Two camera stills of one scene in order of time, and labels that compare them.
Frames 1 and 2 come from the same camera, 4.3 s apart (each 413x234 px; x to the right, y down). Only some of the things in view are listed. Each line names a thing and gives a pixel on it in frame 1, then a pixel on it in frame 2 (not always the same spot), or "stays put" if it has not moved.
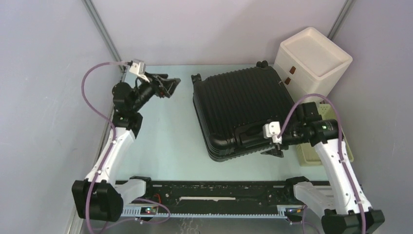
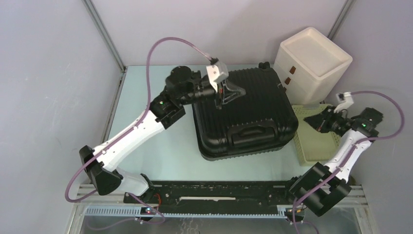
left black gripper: (169, 86) -> (230, 95)
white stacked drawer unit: (309, 62) stays put
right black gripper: (274, 152) -> (319, 121)
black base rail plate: (219, 197) stays put
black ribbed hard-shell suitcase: (231, 108) stays put
